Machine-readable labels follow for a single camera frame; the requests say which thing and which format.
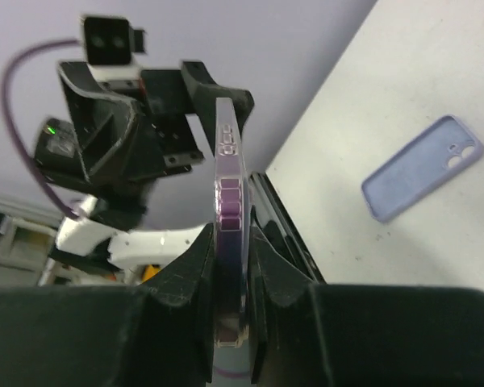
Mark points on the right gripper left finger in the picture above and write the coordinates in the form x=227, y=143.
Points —
x=159, y=333

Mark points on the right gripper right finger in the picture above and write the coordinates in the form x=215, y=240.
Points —
x=306, y=333

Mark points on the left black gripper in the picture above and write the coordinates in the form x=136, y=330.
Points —
x=124, y=135

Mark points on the lavender phone case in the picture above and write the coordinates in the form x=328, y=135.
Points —
x=439, y=153

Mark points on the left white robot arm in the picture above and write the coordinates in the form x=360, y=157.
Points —
x=105, y=236

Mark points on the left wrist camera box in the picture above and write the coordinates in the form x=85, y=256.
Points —
x=110, y=43

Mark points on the aluminium frame rail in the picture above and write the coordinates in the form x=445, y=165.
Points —
x=27, y=232

